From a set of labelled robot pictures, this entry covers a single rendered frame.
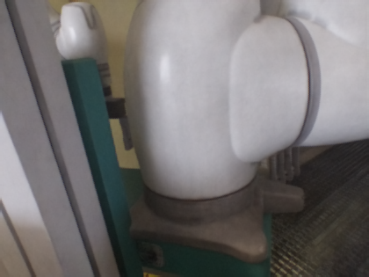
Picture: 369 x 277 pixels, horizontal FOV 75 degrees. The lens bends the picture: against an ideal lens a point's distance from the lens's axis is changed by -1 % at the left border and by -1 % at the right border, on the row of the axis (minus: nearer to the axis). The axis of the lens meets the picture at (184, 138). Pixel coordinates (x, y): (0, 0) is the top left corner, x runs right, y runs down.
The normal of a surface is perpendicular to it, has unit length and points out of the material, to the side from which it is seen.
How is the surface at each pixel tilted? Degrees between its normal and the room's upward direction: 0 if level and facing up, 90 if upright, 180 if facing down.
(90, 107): 90
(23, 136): 90
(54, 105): 90
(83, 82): 90
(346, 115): 105
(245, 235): 15
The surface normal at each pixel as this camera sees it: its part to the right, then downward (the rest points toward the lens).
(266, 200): -0.20, 0.37
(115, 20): 0.57, 0.25
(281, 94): 0.15, 0.29
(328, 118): 0.01, 0.61
